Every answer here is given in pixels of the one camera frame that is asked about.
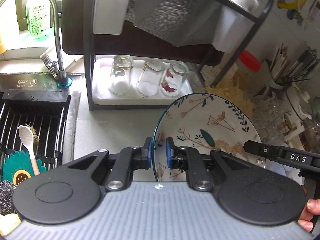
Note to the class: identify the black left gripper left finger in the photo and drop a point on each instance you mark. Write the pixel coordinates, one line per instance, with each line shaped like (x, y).
(123, 164)

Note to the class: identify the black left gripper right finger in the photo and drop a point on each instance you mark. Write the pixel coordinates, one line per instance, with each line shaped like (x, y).
(189, 159)

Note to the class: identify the floral ceramic plate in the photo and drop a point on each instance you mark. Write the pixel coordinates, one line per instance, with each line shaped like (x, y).
(203, 121)

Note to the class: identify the chrome kitchen faucet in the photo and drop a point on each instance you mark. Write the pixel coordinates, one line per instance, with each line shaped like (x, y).
(63, 81)

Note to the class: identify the right hand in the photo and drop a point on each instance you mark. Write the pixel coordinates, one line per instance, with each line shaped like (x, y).
(310, 209)

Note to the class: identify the white electric cooking pot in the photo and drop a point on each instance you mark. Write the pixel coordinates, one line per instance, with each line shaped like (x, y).
(300, 111)

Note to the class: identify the clear glass cup left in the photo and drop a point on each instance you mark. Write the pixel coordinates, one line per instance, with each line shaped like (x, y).
(121, 72)

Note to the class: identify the clear glass cup middle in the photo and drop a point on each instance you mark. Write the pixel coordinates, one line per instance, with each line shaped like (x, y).
(148, 83)

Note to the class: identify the clear glass cup red print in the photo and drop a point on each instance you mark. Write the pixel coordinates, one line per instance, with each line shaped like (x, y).
(173, 79)

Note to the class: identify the chopstick holder with chopsticks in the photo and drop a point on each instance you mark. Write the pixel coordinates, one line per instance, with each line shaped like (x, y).
(285, 73)

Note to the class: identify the black sink drain rack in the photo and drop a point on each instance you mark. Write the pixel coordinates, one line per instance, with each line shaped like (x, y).
(46, 112)

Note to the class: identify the white dish brush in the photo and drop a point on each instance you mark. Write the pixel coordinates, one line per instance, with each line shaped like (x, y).
(28, 137)

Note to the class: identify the red lid plastic jar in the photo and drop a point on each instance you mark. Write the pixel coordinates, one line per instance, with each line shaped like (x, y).
(243, 72)

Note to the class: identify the green flower sponge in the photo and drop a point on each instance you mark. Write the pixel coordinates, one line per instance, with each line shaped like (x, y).
(17, 167)

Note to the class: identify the steel wool scrubber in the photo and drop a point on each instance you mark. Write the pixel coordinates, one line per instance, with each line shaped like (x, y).
(7, 189)

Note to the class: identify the black metal dish rack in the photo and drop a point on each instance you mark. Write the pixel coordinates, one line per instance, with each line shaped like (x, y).
(179, 30)

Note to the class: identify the yellow detergent bottle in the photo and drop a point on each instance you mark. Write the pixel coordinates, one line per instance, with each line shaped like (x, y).
(3, 46)

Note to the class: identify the green soap bottle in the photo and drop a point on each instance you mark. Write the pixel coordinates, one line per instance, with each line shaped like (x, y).
(38, 19)

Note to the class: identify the glass cups on wire stand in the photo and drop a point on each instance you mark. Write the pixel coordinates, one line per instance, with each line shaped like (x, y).
(268, 118)

